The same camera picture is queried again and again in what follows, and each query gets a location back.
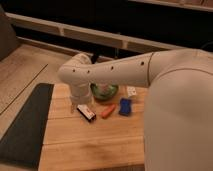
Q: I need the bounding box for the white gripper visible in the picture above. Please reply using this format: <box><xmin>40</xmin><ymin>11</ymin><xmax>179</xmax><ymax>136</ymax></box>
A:
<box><xmin>69</xmin><ymin>83</ymin><xmax>93</xmax><ymax>114</ymax></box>

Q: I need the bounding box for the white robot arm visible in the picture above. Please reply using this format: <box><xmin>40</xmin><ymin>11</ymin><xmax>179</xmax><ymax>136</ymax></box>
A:
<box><xmin>59</xmin><ymin>49</ymin><xmax>213</xmax><ymax>171</ymax></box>

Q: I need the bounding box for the orange carrot toy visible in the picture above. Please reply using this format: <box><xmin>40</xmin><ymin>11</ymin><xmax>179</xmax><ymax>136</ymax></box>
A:
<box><xmin>101</xmin><ymin>104</ymin><xmax>116</xmax><ymax>118</ymax></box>

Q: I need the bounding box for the blue sponge block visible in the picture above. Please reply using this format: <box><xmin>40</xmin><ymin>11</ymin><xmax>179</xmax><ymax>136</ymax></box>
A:
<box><xmin>119</xmin><ymin>98</ymin><xmax>132</xmax><ymax>116</ymax></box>

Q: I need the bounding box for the white small bottle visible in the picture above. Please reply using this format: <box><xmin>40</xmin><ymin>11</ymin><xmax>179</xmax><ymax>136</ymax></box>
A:
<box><xmin>127</xmin><ymin>86</ymin><xmax>137</xmax><ymax>97</ymax></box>

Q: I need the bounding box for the dark grey floor mat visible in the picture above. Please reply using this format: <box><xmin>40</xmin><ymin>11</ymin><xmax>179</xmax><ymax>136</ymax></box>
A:
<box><xmin>0</xmin><ymin>83</ymin><xmax>54</xmax><ymax>169</ymax></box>

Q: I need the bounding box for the grey sofa corner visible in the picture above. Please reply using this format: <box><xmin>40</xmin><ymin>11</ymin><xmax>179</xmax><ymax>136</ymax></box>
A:
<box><xmin>0</xmin><ymin>5</ymin><xmax>20</xmax><ymax>61</ymax></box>

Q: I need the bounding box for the white window frame ledge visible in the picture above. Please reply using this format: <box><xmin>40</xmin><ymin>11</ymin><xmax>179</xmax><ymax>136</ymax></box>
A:
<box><xmin>6</xmin><ymin>12</ymin><xmax>182</xmax><ymax>53</ymax></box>

